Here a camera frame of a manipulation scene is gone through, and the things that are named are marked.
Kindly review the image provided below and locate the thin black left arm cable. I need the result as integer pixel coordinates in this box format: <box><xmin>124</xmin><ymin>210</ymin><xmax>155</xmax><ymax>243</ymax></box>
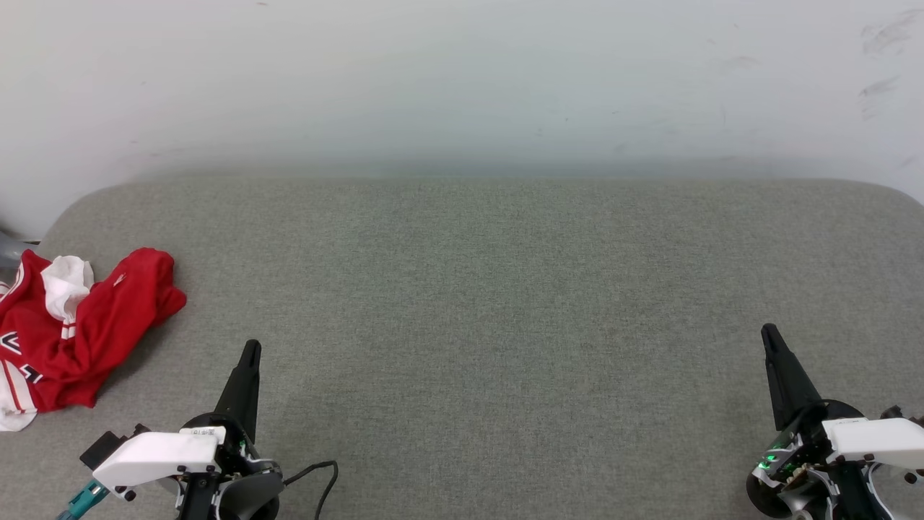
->
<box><xmin>284</xmin><ymin>461</ymin><xmax>339</xmax><ymax>520</ymax></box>

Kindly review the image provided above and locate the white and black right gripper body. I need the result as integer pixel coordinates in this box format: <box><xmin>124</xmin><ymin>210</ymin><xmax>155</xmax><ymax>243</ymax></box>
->
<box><xmin>746</xmin><ymin>399</ymin><xmax>924</xmax><ymax>520</ymax></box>

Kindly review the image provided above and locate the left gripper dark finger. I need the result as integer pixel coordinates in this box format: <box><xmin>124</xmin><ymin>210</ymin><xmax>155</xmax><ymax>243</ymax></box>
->
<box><xmin>214</xmin><ymin>339</ymin><xmax>262</xmax><ymax>443</ymax></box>

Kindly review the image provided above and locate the teal left camera cable plug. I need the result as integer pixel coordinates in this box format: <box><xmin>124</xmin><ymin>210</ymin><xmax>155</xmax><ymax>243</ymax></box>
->
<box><xmin>56</xmin><ymin>480</ymin><xmax>110</xmax><ymax>520</ymax></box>

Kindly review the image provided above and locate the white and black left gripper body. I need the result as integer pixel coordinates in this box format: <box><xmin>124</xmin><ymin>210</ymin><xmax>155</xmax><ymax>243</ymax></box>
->
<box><xmin>92</xmin><ymin>412</ymin><xmax>284</xmax><ymax>520</ymax></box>

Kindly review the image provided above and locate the red and white basketball jersey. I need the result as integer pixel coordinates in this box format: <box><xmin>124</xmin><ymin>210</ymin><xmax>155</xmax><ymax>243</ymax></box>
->
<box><xmin>0</xmin><ymin>248</ymin><xmax>188</xmax><ymax>433</ymax></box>

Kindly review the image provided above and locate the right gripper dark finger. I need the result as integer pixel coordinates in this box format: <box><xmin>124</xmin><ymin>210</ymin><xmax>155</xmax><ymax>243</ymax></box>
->
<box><xmin>761</xmin><ymin>323</ymin><xmax>824</xmax><ymax>432</ymax></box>

